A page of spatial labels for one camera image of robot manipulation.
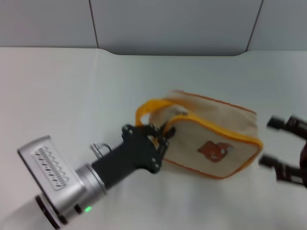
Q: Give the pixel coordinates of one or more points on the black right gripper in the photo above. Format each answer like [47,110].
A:
[304,165]

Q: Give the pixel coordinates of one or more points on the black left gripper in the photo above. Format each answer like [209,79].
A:
[134,153]

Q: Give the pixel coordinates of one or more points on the beige food bag orange trim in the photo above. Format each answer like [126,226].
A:
[211,143]

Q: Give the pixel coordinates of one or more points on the silver connector plug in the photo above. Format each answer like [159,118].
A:
[99,149]

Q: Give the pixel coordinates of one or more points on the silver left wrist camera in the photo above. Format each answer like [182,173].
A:
[51,167]

